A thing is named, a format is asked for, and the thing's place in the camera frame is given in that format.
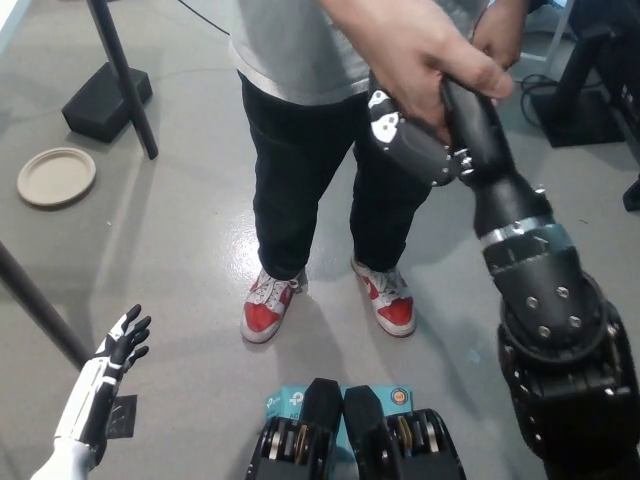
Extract black floor cables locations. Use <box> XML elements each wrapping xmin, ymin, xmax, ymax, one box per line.
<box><xmin>516</xmin><ymin>73</ymin><xmax>557</xmax><ymax>120</ymax></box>

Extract red white sneaker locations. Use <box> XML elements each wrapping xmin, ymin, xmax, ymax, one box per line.
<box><xmin>349</xmin><ymin>253</ymin><xmax>418</xmax><ymax>339</ymax></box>
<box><xmin>240</xmin><ymin>267</ymin><xmax>308</xmax><ymax>345</ymax></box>

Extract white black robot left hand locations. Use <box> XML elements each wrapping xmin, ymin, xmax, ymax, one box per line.
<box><xmin>53</xmin><ymin>303</ymin><xmax>153</xmax><ymax>451</ymax></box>

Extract person right hand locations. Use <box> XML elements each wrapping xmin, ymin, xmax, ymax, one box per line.
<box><xmin>348</xmin><ymin>1</ymin><xmax>515</xmax><ymax>144</ymax></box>

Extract thin black cable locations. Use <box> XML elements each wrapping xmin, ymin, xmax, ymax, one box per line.
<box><xmin>177</xmin><ymin>0</ymin><xmax>234</xmax><ymax>37</ymax></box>

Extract white table leg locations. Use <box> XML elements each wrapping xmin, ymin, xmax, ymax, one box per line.
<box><xmin>518</xmin><ymin>0</ymin><xmax>577</xmax><ymax>64</ymax></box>

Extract teal robot body top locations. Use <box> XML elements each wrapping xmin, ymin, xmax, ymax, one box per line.
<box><xmin>263</xmin><ymin>383</ymin><xmax>416</xmax><ymax>454</ymax></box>

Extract person left hand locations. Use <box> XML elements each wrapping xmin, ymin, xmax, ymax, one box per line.
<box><xmin>472</xmin><ymin>5</ymin><xmax>529</xmax><ymax>71</ymax></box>

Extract beige paper plate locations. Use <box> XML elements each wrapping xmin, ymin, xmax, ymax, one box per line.
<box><xmin>16</xmin><ymin>146</ymin><xmax>97</xmax><ymax>209</ymax></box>

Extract red white left sneaker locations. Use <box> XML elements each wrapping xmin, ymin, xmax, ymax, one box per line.
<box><xmin>349</xmin><ymin>253</ymin><xmax>418</xmax><ymax>339</ymax></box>

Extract black square floor patch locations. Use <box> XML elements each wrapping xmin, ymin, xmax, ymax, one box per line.
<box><xmin>103</xmin><ymin>394</ymin><xmax>139</xmax><ymax>441</ymax></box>

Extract black trousers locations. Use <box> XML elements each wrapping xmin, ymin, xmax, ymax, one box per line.
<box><xmin>236</xmin><ymin>69</ymin><xmax>447</xmax><ymax>282</ymax></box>

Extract black slanted pole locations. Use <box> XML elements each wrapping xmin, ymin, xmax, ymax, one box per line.
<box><xmin>0</xmin><ymin>239</ymin><xmax>92</xmax><ymax>372</ymax></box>

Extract red white right sneaker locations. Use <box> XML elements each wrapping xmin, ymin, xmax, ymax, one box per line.
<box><xmin>240</xmin><ymin>267</ymin><xmax>308</xmax><ymax>345</ymax></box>

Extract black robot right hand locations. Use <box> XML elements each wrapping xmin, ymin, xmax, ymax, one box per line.
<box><xmin>366</xmin><ymin>79</ymin><xmax>555</xmax><ymax>240</ymax></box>

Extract black equipment stand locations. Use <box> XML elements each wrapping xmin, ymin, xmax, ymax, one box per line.
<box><xmin>528</xmin><ymin>22</ymin><xmax>640</xmax><ymax>149</ymax></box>

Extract grey t-shirt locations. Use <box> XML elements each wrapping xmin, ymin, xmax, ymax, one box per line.
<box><xmin>228</xmin><ymin>0</ymin><xmax>492</xmax><ymax>107</ymax></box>

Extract black upright pole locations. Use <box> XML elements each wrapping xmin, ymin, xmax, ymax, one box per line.
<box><xmin>87</xmin><ymin>0</ymin><xmax>160</xmax><ymax>161</ymax></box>

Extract black base block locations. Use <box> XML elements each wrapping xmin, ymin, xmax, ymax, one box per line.
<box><xmin>60</xmin><ymin>62</ymin><xmax>154</xmax><ymax>145</ymax></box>

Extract black stand foot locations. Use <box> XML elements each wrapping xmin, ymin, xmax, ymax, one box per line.
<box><xmin>620</xmin><ymin>172</ymin><xmax>640</xmax><ymax>214</ymax></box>

